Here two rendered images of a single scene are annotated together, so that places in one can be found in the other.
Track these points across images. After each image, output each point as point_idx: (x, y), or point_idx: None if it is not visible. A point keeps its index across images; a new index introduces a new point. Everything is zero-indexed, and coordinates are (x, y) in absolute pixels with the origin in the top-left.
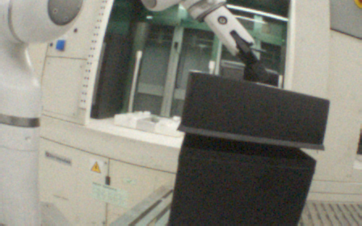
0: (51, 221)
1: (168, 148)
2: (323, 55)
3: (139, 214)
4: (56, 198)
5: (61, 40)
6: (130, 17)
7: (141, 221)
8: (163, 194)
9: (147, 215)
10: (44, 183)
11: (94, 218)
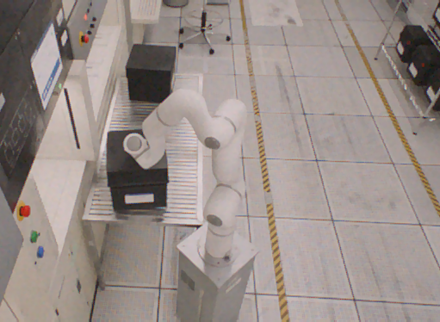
0: (204, 236)
1: (74, 207)
2: (90, 101)
3: (152, 218)
4: (66, 302)
5: (42, 249)
6: None
7: (163, 215)
8: (105, 215)
9: (152, 214)
10: (63, 310)
11: (75, 275)
